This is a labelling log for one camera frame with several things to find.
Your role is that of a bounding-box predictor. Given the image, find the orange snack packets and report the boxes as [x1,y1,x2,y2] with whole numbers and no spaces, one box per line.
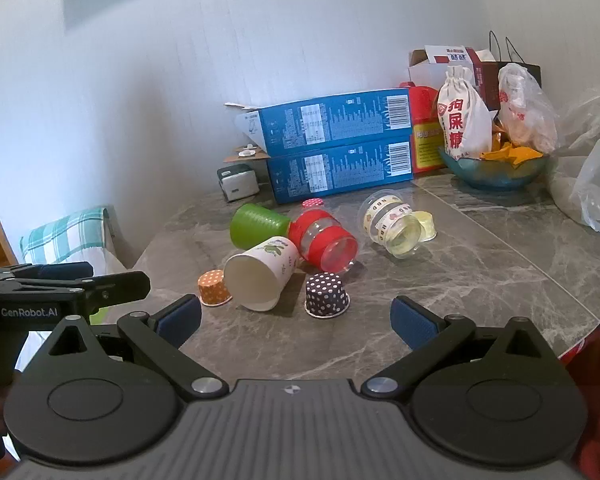
[480,129,544,169]

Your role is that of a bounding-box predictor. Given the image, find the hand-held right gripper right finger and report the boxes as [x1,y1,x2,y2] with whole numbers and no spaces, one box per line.
[361,296,569,401]

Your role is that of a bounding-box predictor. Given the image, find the clear cup red bands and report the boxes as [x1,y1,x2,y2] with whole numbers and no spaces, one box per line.
[287,207,360,275]

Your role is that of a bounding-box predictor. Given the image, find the clear plastic bag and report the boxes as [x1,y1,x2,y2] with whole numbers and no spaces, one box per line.
[550,86,600,158]

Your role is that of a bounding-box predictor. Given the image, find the small yellow baking cup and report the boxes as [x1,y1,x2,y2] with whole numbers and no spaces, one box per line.
[411,211,438,242]

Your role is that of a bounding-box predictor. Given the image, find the red cloth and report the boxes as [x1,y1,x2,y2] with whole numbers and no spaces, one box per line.
[559,322,600,480]

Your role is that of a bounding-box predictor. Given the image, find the dark polka dot baking cup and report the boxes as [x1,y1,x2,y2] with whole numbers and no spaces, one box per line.
[304,272,351,319]

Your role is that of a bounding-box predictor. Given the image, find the blue glass bowl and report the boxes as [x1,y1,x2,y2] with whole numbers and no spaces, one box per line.
[438,146,551,192]

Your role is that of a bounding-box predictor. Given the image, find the teal checkered cloth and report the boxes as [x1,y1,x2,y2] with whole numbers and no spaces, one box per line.
[19,205,113,266]

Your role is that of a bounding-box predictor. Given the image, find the orange dotted baking cup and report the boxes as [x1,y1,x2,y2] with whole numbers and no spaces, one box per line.
[197,269,234,307]

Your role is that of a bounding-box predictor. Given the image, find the clear cup patterned bands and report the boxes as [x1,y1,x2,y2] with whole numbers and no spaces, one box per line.
[359,189,424,260]

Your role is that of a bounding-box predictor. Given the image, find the white drawstring bag red print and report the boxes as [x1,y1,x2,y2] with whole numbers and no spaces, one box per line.
[435,64,494,161]

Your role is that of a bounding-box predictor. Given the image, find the white carton box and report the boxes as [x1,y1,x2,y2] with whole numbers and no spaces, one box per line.
[407,44,502,111]

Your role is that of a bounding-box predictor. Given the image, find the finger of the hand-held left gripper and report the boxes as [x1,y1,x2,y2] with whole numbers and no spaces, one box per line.
[0,261,95,286]
[82,271,152,312]

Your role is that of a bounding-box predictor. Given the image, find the red jar yellow label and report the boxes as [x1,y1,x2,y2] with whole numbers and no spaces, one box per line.
[399,81,449,175]

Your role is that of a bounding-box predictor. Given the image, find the blue cardboard box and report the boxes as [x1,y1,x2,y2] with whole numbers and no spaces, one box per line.
[225,136,415,205]
[224,88,414,154]

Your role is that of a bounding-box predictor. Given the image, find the small white grey device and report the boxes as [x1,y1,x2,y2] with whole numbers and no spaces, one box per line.
[216,163,260,203]

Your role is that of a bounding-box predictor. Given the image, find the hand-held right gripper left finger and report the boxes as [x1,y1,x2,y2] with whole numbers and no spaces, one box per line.
[27,294,230,404]

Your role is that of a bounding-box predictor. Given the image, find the green plastic cup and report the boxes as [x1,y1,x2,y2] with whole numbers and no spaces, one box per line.
[230,203,294,250]

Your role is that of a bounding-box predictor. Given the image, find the plastic bag red print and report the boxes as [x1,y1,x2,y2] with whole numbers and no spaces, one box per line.
[496,62,559,156]

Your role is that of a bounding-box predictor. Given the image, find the white paper cup green print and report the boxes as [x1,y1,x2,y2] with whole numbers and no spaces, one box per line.
[223,236,301,312]

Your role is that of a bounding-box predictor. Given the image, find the dark paper bag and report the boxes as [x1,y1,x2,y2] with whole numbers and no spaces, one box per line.
[480,30,544,111]

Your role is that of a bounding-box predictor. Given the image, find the white plastic bag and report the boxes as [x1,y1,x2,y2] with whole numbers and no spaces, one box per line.
[547,125,600,237]

